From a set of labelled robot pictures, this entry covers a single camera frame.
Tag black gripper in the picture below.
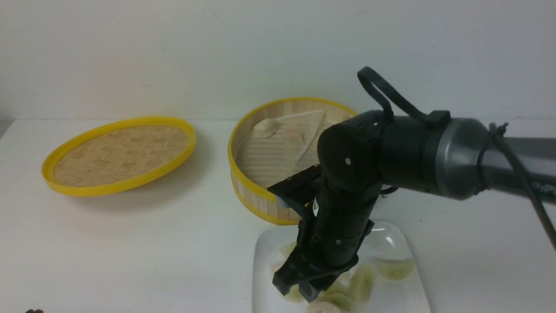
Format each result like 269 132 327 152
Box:
272 177 383 303

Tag yellow rimmed bamboo steamer basket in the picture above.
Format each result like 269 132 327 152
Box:
228 97 356 225

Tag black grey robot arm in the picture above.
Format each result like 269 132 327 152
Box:
268 110 555 302

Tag green dumpling plate lower left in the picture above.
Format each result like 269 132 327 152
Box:
283 285 305 303

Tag green dumpling plate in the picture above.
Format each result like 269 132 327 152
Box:
283 285 305 303
375 258 415 281
322 293 357 313
349 263 377 304
278 242 297 259
323 280 350 296

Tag white dumpling plate bottom edge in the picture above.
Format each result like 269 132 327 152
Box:
305 301 342 313

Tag green dumpling plate top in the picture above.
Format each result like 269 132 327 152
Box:
278 242 297 259

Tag green dumpling plate centre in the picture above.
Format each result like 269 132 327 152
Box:
323 280 350 296

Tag green dumpling plate bottom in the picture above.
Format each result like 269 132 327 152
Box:
322 293 357 313

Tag green dumpling plate middle right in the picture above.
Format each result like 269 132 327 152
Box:
349 263 377 304

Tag white square plate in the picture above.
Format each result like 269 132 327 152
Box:
252 220 430 313

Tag white steamer liner paper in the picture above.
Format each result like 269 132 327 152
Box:
232 110 335 188

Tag white dumpling in steamer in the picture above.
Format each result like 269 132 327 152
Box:
252 118 280 139

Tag yellow rimmed bamboo steamer lid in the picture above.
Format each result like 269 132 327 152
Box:
41 116 196 197

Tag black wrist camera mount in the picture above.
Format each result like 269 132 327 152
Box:
267 164 322 218

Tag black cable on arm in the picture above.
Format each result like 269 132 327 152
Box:
477 123 556 252

